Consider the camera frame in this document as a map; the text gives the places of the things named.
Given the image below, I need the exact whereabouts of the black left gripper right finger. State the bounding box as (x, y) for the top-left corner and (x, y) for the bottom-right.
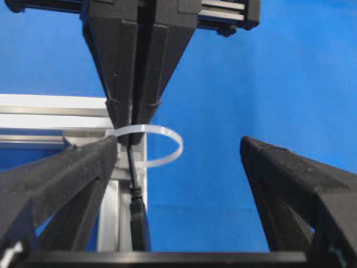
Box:
(240, 136), (356, 267)

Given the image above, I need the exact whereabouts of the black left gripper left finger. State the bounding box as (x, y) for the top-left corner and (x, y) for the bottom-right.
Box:
(1, 136), (117, 251)

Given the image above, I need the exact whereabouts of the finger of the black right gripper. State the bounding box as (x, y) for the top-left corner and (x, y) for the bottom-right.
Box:
(83, 17), (138, 129)
(138, 16), (197, 124)

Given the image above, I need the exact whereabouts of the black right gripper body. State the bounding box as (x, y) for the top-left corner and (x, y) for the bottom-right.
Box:
(5, 1), (261, 36)

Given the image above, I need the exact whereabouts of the black wire with plug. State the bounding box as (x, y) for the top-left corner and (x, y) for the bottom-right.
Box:
(126, 139), (148, 251)

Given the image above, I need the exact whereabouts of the white zip tie loop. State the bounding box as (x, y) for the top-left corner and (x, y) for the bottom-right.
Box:
(113, 124), (184, 169)

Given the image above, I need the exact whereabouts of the square aluminium extrusion frame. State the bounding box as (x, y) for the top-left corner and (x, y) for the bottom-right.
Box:
(0, 93), (148, 252)

